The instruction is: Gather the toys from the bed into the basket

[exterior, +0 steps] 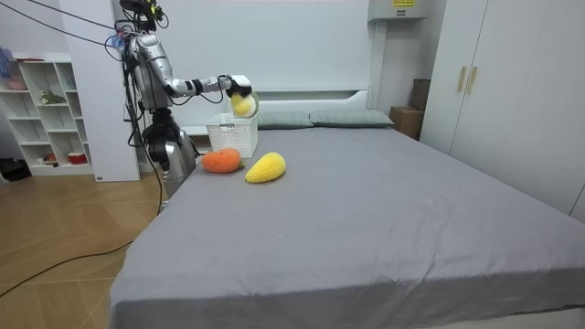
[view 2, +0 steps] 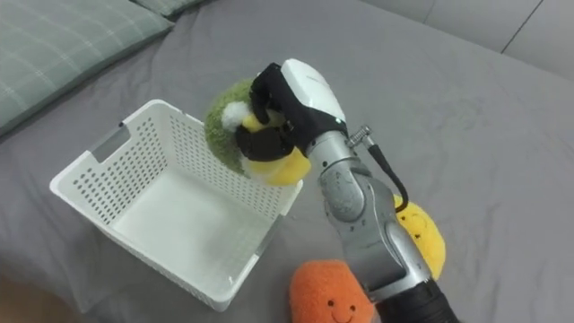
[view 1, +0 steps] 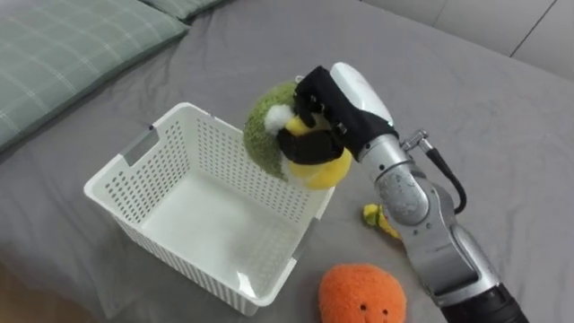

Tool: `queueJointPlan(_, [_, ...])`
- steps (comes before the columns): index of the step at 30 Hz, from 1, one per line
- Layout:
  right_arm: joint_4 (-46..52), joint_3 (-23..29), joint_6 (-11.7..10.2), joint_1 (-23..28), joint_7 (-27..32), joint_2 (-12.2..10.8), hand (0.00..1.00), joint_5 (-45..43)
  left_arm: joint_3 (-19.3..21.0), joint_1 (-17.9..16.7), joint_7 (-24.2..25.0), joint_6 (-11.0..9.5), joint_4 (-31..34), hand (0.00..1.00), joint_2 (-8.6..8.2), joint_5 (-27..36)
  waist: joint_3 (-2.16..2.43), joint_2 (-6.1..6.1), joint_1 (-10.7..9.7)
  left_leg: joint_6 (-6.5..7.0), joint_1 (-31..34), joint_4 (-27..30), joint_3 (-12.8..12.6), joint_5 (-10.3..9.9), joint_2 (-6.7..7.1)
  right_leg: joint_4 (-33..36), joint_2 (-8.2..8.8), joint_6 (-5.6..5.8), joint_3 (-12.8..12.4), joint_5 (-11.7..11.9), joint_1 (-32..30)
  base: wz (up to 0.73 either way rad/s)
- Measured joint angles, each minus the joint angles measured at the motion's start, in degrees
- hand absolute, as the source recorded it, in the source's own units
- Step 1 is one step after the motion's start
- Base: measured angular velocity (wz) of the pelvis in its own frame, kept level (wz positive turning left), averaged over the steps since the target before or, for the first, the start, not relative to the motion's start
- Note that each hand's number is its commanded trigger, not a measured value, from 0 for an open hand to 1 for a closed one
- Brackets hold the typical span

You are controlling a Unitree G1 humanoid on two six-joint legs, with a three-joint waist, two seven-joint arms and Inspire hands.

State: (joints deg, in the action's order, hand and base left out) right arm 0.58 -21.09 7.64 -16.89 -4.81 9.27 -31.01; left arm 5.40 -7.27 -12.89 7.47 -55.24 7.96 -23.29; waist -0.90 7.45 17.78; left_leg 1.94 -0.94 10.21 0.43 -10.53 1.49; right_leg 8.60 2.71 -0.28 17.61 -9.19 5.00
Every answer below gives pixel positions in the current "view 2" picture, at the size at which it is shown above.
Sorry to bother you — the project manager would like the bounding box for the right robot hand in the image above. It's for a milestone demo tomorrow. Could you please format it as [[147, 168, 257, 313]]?
[[235, 57, 350, 163]]

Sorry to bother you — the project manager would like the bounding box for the green yellow fruit soft toy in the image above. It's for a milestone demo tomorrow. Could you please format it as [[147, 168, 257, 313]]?
[[204, 78, 313, 188]]

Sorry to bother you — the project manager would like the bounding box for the grey bed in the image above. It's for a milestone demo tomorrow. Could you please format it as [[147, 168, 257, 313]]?
[[0, 0, 574, 323]]

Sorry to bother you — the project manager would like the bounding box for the green plaid pillow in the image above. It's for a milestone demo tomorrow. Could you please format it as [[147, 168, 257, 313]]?
[[0, 0, 175, 135], [132, 0, 207, 18]]

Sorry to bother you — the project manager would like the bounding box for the white perforated plastic basket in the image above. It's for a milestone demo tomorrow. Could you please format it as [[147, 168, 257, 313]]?
[[48, 98, 304, 313]]

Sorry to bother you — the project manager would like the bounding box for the orange fruit soft toy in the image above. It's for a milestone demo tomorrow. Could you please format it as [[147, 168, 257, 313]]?
[[289, 258, 378, 323]]

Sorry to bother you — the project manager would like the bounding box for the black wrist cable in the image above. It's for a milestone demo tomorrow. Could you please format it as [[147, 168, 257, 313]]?
[[347, 125, 410, 214]]

